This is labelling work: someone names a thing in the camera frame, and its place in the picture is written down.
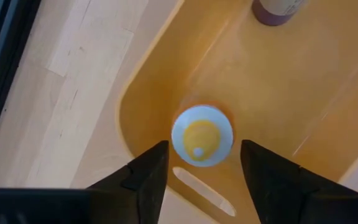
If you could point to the large yellow food coloring bottle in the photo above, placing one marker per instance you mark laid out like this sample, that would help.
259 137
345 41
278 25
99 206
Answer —
202 135

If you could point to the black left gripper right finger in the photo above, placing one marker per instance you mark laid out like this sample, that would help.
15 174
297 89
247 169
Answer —
284 193

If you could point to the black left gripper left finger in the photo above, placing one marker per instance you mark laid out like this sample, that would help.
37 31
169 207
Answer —
141 186

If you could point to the yellow plastic bin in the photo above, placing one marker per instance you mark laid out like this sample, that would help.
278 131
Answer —
275 93

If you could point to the large purple food coloring bottle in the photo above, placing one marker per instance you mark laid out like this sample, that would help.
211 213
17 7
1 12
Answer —
275 14

